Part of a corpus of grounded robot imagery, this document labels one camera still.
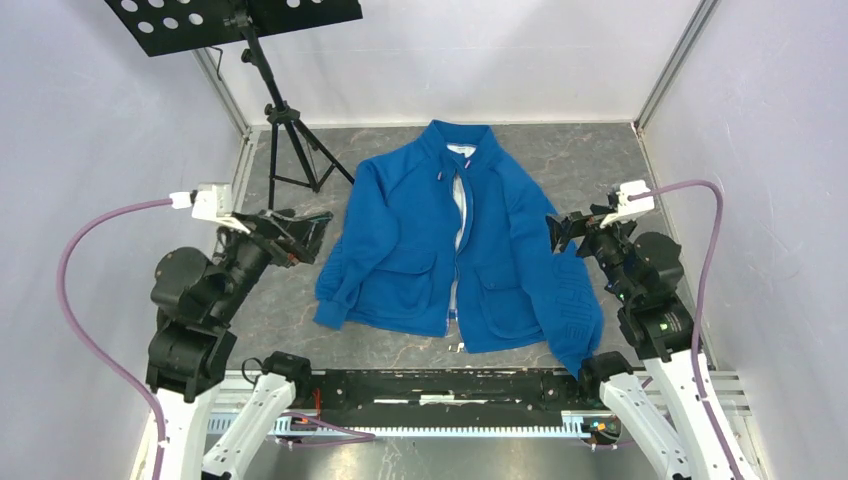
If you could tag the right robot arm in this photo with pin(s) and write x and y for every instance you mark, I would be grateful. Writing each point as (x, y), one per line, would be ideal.
(691, 438)

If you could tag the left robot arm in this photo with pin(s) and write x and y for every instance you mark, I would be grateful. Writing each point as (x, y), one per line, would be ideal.
(197, 297)

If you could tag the white toothed cable duct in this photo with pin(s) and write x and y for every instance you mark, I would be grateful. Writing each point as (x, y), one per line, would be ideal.
(569, 427)

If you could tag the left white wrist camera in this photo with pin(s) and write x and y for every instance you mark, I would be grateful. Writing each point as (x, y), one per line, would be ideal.
(211, 202)

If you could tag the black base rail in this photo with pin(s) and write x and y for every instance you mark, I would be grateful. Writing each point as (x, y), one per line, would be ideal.
(488, 397)

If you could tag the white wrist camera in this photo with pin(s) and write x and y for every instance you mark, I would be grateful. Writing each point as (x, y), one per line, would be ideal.
(211, 202)
(629, 202)

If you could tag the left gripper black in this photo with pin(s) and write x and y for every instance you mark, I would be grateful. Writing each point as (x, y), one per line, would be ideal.
(303, 237)

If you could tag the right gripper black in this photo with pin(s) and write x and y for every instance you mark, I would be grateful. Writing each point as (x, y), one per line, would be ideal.
(576, 223)

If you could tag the blue zip-up jacket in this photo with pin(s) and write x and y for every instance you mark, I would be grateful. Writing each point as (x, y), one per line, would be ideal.
(449, 229)

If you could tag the black music stand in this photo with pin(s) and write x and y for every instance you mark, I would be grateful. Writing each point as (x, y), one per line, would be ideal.
(167, 27)

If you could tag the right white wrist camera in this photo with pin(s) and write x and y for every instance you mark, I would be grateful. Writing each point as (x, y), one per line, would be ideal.
(629, 202)

